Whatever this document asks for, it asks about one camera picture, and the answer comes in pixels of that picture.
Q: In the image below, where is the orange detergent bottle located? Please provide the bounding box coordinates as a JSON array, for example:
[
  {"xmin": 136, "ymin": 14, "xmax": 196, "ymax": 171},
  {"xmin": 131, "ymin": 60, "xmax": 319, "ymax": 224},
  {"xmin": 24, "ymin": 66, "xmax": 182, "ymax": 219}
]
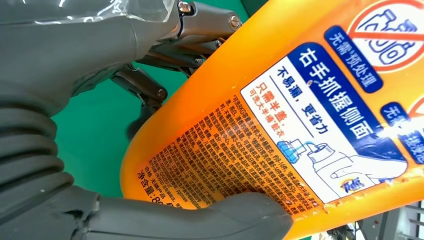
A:
[{"xmin": 120, "ymin": 0, "xmax": 424, "ymax": 240}]

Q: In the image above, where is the clear plastic film on hand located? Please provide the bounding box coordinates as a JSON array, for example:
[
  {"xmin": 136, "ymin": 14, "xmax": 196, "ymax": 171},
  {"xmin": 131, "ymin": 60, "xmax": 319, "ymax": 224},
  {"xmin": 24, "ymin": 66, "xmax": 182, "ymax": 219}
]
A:
[{"xmin": 0, "ymin": 0, "xmax": 177, "ymax": 25}]

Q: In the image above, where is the ribbed grey left arm sleeve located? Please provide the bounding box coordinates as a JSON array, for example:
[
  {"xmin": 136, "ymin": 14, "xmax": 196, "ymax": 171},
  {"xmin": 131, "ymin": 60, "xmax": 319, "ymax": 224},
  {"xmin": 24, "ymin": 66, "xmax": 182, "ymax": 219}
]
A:
[{"xmin": 0, "ymin": 84, "xmax": 75, "ymax": 223}]

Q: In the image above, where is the grey metal frame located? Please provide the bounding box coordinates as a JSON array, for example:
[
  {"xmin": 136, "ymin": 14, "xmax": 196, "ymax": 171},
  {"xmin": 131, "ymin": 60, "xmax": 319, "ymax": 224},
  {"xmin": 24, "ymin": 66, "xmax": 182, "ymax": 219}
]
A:
[{"xmin": 326, "ymin": 200, "xmax": 424, "ymax": 240}]

